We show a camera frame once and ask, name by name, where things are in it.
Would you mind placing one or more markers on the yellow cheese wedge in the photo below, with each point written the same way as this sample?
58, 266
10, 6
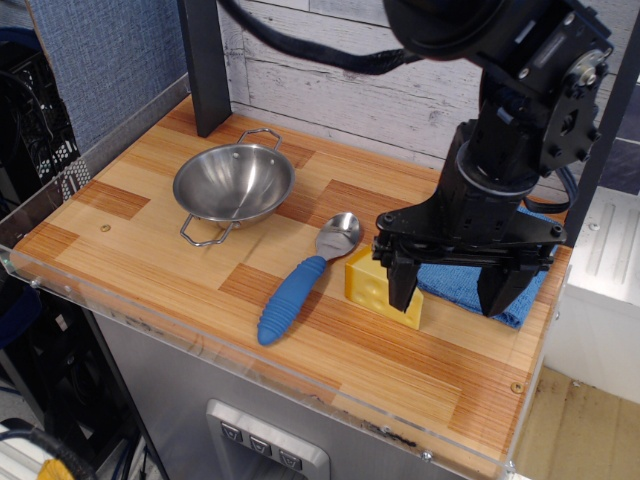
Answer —
366, 284

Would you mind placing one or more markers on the stainless steel cabinet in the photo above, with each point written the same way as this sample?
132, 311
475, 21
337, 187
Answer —
206, 421

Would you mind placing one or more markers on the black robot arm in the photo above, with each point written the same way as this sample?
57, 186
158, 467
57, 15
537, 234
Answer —
542, 63

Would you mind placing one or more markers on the blue handled metal spoon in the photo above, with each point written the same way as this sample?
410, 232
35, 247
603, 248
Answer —
338, 237

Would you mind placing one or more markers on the stainless steel pot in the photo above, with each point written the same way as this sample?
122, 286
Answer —
234, 185

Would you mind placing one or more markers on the dark right vertical post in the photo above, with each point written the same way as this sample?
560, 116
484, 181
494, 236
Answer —
611, 120

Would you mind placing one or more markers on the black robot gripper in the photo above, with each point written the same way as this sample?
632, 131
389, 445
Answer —
471, 219

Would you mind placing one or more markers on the dark vertical post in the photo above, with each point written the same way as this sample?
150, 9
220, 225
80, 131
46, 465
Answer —
611, 120
203, 45

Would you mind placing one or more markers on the black equipment rack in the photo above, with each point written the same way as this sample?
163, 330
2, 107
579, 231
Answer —
37, 139

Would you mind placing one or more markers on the dark left vertical post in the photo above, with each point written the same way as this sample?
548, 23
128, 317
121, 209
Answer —
203, 45

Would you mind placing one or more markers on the button control panel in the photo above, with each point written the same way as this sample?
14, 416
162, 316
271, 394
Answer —
248, 447

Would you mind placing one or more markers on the yellow tape wrapped object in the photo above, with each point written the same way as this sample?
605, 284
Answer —
54, 469

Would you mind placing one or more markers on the white ribbed side unit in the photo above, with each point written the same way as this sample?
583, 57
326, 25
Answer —
595, 336

